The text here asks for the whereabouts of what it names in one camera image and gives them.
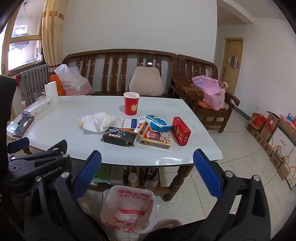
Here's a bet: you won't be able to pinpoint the orange bag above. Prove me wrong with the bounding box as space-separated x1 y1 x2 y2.
48 74 66 96

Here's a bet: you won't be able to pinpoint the pink plastic bag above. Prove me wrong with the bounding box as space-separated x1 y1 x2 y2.
191 75 229 111

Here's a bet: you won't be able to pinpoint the clothes hanging on door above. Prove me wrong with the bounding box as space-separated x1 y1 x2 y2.
228 50 240 69

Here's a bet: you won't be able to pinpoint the small white and red pack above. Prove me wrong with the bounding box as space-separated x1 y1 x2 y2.
134 120 150 138

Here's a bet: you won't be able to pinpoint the clear glass cup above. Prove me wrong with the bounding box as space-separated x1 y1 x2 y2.
34 90 47 101

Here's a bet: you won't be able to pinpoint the black box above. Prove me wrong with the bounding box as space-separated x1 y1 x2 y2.
101 126 137 147

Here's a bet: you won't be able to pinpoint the white carton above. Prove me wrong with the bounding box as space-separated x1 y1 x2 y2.
110 166 126 186

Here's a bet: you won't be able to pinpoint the white top wooden table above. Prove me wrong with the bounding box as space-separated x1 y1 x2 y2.
6 95 223 202

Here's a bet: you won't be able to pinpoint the wooden armchair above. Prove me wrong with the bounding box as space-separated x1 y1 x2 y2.
170 54 241 133

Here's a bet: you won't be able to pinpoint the translucent white plastic bag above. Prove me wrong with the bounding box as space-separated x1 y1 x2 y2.
54 64 94 96

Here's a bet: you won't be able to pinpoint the beige cushion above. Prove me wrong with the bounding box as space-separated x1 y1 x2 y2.
129 66 165 97

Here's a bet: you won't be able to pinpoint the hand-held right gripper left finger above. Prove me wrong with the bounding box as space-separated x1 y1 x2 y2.
24 149 109 241

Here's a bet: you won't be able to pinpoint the pile of cardboard boxes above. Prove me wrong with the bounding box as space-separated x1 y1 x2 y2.
246 111 296 190

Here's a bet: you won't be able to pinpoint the person's beige shoe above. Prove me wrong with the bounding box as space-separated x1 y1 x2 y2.
155 220 182 232

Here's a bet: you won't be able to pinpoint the wooden frame window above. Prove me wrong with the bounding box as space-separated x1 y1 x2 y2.
0 14 43 77

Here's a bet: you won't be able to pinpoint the long white box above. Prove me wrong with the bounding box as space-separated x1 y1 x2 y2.
23 98 53 116

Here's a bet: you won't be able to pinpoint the grey radiator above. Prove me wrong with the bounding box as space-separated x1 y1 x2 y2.
18 64 50 107

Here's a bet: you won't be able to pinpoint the yellow wooden door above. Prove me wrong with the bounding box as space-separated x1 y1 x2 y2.
221 38 244 91

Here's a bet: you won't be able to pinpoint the red and gold box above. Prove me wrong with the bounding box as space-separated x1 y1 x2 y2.
140 130 172 150

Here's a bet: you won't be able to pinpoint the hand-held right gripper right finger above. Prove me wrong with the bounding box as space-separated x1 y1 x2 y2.
193 148 271 241

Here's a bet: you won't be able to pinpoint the white plastic bag red print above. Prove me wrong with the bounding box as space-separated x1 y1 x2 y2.
100 185 159 234

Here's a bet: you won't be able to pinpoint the red paper cup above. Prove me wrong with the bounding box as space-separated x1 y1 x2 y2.
123 92 140 116

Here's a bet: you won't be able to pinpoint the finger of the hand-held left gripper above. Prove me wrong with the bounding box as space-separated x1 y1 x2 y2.
7 137 30 154
9 139 68 164

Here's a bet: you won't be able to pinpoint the white paper towel roll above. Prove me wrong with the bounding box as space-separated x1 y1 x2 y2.
44 81 59 102

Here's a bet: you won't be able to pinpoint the white and blue medicine box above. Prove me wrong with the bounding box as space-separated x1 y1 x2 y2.
116 118 142 129

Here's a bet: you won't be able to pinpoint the green packet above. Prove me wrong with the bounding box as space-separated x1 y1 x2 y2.
91 165 111 184

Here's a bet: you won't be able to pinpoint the wooden sofa bench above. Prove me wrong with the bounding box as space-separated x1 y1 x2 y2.
62 49 178 96

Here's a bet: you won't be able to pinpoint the beige curtain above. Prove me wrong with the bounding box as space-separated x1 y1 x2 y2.
42 0 67 70

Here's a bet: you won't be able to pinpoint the white tissue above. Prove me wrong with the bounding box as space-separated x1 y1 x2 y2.
82 112 115 134

